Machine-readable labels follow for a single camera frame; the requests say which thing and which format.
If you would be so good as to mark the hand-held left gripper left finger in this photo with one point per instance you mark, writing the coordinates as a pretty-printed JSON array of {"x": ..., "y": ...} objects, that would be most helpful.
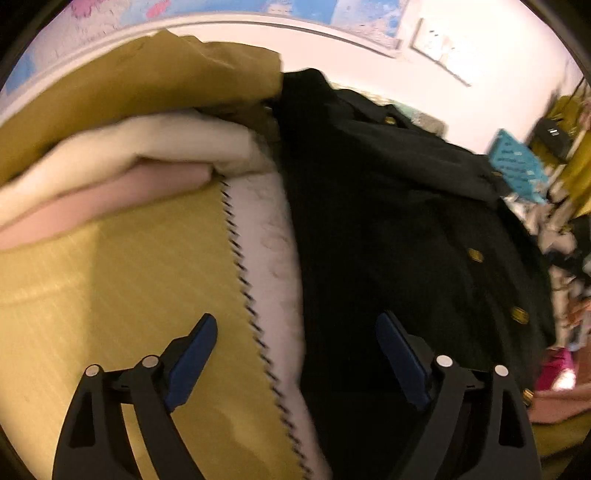
[{"x": 194, "y": 355}]

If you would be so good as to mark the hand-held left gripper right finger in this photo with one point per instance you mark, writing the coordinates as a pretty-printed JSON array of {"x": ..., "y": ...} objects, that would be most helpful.
[{"x": 401, "y": 360}]

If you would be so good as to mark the black garment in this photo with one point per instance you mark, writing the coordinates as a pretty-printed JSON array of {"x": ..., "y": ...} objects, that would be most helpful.
[{"x": 392, "y": 230}]

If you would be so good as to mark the hanging yellowish clothes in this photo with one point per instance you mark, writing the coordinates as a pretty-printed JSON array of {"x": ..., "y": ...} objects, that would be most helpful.
[{"x": 577, "y": 175}]

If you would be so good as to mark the patchwork patterned bed sheet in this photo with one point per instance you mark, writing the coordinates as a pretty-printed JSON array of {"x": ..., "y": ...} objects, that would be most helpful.
[{"x": 138, "y": 277}]

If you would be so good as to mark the magenta cloth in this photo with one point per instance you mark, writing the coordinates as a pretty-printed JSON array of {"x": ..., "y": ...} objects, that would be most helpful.
[{"x": 556, "y": 369}]

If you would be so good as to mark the dusty pink cloth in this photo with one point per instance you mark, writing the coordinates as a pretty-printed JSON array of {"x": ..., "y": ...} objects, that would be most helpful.
[{"x": 558, "y": 406}]

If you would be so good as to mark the pale pink garment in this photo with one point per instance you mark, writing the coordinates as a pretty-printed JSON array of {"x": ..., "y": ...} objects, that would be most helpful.
[{"x": 115, "y": 194}]

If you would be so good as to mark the cream garment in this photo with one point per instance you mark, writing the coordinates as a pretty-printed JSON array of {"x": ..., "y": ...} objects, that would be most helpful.
[{"x": 138, "y": 138}]

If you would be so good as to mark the blue plastic rack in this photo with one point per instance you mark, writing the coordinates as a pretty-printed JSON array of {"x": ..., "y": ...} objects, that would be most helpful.
[{"x": 512, "y": 157}]

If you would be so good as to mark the small black device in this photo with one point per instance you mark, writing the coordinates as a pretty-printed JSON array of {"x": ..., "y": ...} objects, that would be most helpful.
[{"x": 551, "y": 134}]

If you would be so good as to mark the mustard garment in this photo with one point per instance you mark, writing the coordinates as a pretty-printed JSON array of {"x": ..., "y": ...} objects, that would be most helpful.
[{"x": 138, "y": 78}]

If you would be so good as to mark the colourful wall map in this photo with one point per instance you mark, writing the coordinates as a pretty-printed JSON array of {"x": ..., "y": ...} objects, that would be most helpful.
[{"x": 360, "y": 18}]

